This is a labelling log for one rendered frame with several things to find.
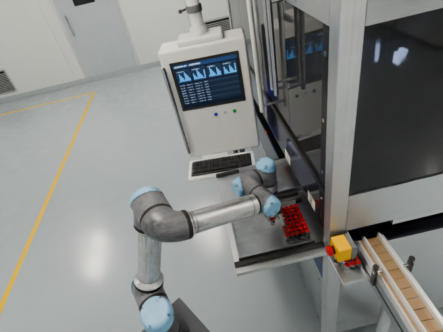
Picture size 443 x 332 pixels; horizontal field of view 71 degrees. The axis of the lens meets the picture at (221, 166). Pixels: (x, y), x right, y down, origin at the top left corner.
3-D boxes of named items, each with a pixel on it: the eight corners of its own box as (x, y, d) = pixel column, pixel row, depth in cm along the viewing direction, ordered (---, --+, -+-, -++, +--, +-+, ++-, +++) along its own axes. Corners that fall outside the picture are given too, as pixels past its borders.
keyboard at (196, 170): (250, 154, 210) (250, 151, 209) (252, 166, 199) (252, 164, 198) (192, 163, 214) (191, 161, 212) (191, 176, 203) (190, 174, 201)
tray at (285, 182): (295, 159, 185) (295, 155, 183) (311, 188, 165) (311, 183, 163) (239, 173, 185) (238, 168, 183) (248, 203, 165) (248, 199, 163)
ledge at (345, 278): (360, 251, 134) (360, 248, 133) (377, 278, 123) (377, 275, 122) (329, 259, 134) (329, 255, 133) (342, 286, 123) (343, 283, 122)
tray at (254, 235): (295, 204, 158) (295, 199, 156) (314, 245, 138) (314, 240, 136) (230, 219, 159) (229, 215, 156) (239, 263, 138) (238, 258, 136)
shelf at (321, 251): (292, 157, 191) (292, 155, 189) (345, 250, 135) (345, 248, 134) (215, 176, 190) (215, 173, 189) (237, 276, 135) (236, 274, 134)
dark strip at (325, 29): (320, 217, 134) (324, 23, 85) (325, 225, 131) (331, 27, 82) (318, 217, 134) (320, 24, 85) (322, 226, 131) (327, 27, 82)
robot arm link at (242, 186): (243, 192, 115) (267, 179, 119) (228, 177, 124) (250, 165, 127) (246, 207, 120) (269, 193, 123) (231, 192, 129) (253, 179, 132)
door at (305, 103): (291, 130, 151) (284, -3, 115) (328, 188, 117) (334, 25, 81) (290, 130, 151) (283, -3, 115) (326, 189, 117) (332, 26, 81)
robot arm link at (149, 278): (139, 322, 121) (140, 209, 96) (128, 292, 132) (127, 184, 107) (168, 311, 127) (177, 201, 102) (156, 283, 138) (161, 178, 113)
